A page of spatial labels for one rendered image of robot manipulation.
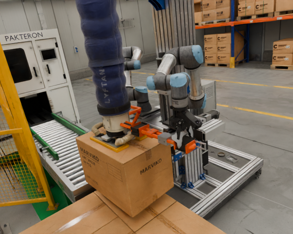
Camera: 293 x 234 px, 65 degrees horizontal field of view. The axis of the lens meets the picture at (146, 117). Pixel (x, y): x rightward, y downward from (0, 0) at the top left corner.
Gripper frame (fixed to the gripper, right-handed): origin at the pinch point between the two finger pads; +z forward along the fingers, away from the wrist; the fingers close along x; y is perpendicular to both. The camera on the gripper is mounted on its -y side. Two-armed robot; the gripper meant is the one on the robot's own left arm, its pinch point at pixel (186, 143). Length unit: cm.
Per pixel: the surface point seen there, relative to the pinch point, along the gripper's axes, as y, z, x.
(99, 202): 75, 67, 21
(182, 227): 10, 66, -2
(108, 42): 50, -52, 2
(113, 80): 51, -30, 3
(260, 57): 317, 117, -857
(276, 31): 270, 27, -860
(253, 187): 19, 122, -131
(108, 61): 51, -41, 4
